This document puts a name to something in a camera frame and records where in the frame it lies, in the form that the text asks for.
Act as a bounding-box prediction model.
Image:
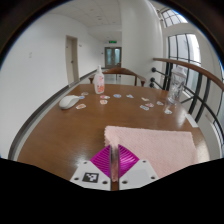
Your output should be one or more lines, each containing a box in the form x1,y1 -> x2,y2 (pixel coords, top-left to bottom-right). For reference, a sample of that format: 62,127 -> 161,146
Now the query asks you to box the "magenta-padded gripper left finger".
69,144 -> 112,192

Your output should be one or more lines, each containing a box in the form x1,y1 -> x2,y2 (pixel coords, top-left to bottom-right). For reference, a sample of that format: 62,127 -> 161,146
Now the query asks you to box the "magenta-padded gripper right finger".
118,143 -> 160,191

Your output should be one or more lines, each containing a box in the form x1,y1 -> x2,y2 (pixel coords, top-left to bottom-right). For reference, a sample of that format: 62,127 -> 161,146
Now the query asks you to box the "pink towel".
103,125 -> 200,183

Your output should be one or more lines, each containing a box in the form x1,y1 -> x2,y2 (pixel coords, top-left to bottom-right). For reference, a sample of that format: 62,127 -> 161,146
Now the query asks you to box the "white paper card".
184,113 -> 200,129

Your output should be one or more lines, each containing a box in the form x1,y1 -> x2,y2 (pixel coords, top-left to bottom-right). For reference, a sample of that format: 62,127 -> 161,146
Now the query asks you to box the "clear plastic shaker bottle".
166,65 -> 188,105

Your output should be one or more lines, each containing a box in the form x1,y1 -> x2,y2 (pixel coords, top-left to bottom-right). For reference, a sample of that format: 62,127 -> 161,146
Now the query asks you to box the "brown wooden chair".
88,66 -> 148,88

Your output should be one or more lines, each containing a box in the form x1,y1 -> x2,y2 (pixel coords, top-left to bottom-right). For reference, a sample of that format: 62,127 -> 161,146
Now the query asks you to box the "grey double glass door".
104,46 -> 123,70

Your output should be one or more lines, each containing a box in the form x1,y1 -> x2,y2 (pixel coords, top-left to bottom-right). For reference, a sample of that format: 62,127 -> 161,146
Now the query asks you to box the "wood-topped black metal railing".
148,57 -> 224,149

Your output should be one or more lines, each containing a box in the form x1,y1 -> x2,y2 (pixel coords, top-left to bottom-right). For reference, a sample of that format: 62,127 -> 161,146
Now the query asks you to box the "tall black-framed window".
166,32 -> 203,95

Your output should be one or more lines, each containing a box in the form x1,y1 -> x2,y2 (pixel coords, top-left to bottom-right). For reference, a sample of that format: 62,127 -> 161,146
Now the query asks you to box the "small transom window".
159,7 -> 190,28

